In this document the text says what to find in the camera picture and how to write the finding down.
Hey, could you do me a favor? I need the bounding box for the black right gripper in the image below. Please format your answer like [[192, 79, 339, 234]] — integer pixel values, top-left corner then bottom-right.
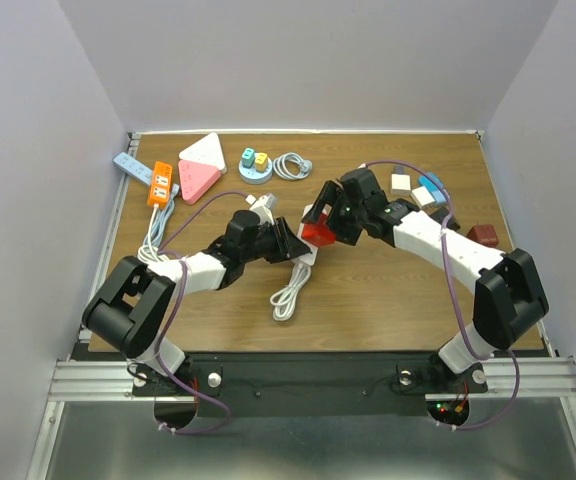
[[300, 179, 367, 244]]

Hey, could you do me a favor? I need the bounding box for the light blue round socket base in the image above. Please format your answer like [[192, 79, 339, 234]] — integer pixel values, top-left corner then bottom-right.
[[238, 160, 274, 185]]

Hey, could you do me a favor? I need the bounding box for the aluminium frame rail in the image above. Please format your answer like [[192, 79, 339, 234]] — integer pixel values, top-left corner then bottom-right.
[[48, 357, 576, 402]]

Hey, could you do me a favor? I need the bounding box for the pink triangular power strip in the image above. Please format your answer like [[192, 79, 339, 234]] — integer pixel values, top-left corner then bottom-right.
[[178, 159, 222, 205]]

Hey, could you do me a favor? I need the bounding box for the grey coiled round-socket cable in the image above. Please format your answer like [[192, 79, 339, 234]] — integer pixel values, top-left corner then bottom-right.
[[272, 152, 314, 182]]

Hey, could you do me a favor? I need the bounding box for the orange USB power strip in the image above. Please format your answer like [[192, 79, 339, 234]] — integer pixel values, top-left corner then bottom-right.
[[147, 161, 173, 209]]

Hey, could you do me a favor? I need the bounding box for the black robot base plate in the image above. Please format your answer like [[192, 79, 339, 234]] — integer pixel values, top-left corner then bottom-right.
[[131, 351, 489, 418]]

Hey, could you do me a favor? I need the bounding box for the red cube socket adapter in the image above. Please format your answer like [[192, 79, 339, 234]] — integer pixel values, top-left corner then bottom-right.
[[299, 213, 336, 248]]

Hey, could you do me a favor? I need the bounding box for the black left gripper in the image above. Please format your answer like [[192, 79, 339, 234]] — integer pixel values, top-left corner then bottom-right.
[[241, 216, 310, 264]]

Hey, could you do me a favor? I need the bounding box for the light blue strip cable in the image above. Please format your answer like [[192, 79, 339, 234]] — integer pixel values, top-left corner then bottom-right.
[[145, 183, 180, 251]]

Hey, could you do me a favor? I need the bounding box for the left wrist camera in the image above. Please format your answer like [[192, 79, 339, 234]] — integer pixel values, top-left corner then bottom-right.
[[246, 193, 278, 210]]

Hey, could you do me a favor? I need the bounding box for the white orange-strip cable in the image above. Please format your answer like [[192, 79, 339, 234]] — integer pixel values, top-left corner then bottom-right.
[[136, 205, 169, 265]]

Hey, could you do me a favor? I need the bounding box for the white blue plug adapter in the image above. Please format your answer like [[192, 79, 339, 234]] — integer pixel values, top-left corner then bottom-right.
[[411, 186, 446, 209]]

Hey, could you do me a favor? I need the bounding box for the black cube socket adapter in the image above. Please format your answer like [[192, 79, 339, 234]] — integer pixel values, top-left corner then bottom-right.
[[430, 207, 461, 231]]

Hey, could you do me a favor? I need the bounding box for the light blue power strip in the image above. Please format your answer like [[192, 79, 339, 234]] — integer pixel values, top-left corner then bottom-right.
[[113, 152, 152, 186]]

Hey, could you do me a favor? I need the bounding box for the yellow plug adapter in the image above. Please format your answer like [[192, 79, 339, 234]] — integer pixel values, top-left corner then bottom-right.
[[254, 152, 269, 173]]

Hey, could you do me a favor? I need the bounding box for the dark red cube adapter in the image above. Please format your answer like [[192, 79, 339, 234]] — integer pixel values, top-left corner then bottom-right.
[[466, 224, 499, 248]]

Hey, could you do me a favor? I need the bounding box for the white grey plug adapter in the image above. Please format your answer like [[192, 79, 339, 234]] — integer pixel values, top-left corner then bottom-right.
[[390, 165, 412, 196]]

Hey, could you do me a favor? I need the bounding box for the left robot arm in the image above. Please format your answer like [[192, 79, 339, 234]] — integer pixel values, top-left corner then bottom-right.
[[82, 210, 311, 394]]

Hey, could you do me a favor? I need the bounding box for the white triangular power strip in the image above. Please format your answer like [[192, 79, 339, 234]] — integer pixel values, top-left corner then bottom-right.
[[179, 132, 227, 174]]

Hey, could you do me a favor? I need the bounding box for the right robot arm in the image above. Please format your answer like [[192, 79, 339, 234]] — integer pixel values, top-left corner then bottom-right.
[[302, 168, 549, 390]]

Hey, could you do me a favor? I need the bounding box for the teal plug adapter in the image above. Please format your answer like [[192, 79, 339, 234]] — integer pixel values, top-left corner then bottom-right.
[[241, 147, 256, 168]]

